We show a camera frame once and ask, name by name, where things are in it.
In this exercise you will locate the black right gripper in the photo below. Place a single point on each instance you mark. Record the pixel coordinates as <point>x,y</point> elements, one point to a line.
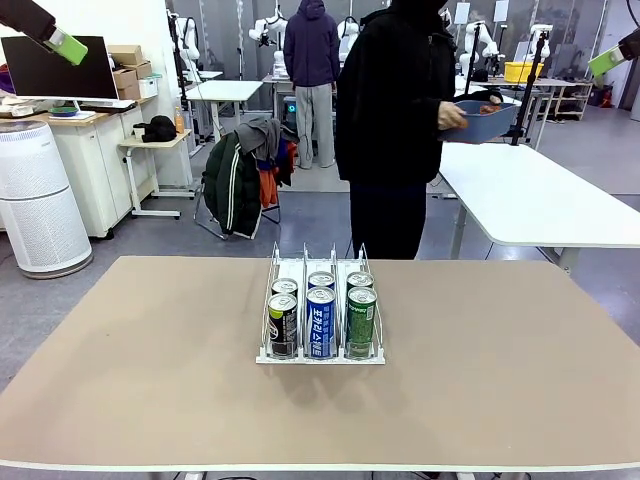
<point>631,46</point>

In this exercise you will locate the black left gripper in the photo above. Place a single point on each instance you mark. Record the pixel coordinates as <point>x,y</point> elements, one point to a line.
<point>22,15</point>

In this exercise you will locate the blue plastic basket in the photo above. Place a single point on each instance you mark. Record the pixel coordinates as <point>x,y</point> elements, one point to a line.
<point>480,125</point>

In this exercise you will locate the person's right forearm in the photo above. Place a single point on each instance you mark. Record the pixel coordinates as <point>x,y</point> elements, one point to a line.
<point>445,85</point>

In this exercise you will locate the person's left forearm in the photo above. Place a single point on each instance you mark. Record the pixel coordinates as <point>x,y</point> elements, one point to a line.
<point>482,96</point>

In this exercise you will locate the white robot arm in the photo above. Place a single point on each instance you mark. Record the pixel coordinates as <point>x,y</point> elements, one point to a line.
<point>474,37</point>
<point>191,55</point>
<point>545,50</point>
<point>348,27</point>
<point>260,27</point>

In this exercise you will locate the person's right hand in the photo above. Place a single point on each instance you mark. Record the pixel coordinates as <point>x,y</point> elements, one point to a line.
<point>452,116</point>

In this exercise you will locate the black computer monitor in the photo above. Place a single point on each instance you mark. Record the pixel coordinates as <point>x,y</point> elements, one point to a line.
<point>55,80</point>

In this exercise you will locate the red fire extinguisher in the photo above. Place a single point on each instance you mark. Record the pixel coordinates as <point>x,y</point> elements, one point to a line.
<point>605,97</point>

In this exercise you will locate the wooden workbench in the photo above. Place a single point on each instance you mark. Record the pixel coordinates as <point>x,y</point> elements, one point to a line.
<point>560,82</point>

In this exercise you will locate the cardboard box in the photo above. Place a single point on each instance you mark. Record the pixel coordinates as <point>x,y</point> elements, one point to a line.
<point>130,93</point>
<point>125,79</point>
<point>125,54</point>
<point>144,70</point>

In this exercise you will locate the green blue bowl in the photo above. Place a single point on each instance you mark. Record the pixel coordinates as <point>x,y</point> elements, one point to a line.
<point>64,111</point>

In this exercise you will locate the black keyboard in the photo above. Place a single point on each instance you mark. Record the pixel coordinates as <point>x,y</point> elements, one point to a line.
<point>107,106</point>

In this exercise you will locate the white monitor stand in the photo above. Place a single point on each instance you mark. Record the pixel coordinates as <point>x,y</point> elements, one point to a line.
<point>85,116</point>

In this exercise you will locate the white paper pile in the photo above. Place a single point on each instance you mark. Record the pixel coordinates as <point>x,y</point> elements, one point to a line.
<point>20,107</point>

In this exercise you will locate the small white box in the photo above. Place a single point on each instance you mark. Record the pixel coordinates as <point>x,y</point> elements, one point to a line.
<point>148,88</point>

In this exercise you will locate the yellow plastic bin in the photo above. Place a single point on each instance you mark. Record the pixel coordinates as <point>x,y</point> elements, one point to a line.
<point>517,72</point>

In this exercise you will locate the white cup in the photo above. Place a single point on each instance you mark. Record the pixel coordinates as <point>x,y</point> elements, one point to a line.
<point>138,132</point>

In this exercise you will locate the white paper sign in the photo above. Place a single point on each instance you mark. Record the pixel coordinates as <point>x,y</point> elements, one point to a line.
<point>462,13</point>
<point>501,11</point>

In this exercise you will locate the white cabinet with wood top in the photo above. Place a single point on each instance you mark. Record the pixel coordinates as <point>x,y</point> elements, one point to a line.
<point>85,165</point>

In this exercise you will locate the black bag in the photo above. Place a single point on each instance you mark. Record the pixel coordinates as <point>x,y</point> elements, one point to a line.
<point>159,127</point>

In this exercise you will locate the black tripod stand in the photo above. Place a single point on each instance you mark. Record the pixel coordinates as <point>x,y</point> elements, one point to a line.
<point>515,140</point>

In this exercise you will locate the orange bottle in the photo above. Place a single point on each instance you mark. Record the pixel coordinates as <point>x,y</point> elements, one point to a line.
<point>179,122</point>

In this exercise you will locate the small wooden side table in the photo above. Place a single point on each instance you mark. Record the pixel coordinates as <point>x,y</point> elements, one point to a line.
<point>165,141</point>

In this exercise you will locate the white air purifier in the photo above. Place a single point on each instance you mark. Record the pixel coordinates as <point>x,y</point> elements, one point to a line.
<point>35,200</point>

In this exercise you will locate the large white table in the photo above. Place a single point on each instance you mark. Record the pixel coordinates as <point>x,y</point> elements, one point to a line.
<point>525,200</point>

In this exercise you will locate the grey garment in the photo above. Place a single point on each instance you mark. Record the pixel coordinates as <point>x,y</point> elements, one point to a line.
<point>260,135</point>

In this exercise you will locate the dark green striped jacket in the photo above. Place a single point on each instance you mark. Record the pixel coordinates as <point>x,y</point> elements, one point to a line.
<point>230,190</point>

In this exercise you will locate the person in black jacket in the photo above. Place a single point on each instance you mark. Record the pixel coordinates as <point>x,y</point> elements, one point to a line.
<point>390,100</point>

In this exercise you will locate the grey computer tower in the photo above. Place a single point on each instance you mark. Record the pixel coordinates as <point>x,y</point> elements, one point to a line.
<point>290,117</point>

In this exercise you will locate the orange garment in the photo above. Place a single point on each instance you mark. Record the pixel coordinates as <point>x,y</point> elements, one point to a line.
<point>268,185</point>

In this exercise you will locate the person in purple hoodie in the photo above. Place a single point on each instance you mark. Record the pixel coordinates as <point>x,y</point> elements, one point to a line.
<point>311,45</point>

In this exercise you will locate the black soda can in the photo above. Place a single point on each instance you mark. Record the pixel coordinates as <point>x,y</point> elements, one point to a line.
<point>284,286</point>
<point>283,330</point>

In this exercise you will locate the green soda can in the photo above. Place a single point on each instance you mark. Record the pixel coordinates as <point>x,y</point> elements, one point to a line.
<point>361,325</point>
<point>359,279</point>

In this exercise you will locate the blue Pocari Sweat can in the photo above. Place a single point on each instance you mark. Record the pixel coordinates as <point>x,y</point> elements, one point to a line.
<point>321,279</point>
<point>320,325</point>

